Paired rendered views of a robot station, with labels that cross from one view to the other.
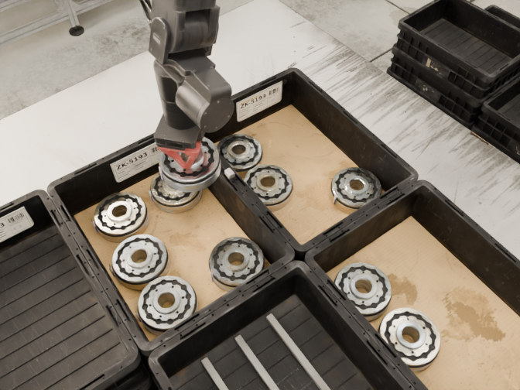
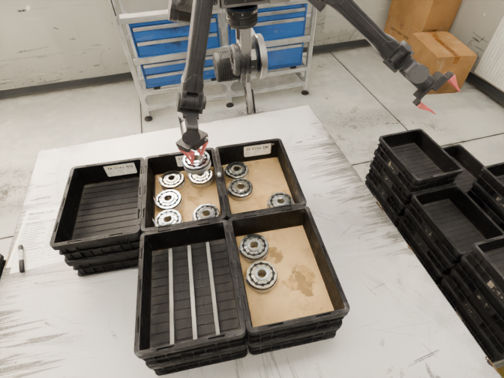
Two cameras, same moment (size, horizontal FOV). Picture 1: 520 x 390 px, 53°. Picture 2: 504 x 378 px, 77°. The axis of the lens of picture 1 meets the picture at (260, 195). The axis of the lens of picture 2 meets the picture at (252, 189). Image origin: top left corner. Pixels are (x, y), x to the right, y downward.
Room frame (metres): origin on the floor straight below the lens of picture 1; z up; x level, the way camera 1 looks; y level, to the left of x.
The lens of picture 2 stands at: (-0.13, -0.45, 1.82)
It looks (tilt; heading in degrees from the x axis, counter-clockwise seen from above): 47 degrees down; 26
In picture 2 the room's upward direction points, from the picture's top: 2 degrees counter-clockwise
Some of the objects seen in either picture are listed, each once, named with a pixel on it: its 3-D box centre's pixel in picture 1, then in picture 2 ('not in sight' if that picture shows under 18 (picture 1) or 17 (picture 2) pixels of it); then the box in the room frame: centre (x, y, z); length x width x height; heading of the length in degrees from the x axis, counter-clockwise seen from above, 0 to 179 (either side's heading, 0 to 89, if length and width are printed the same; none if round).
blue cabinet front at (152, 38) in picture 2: not in sight; (180, 52); (2.10, 1.29, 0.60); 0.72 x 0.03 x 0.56; 130
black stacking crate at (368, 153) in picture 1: (295, 166); (256, 183); (0.69, -0.07, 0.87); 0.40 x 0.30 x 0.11; 36
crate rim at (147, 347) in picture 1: (165, 222); (182, 186); (0.52, 0.17, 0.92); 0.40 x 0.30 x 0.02; 36
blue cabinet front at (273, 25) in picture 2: not in sight; (267, 41); (2.61, 0.67, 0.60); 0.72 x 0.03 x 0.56; 130
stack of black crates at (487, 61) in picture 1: (449, 80); (406, 178); (1.54, -0.73, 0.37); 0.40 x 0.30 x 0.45; 40
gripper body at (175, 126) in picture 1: (181, 107); (190, 133); (0.57, 0.12, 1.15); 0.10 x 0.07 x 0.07; 168
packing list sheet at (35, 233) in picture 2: not in sight; (42, 234); (0.19, 0.72, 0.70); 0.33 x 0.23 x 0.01; 40
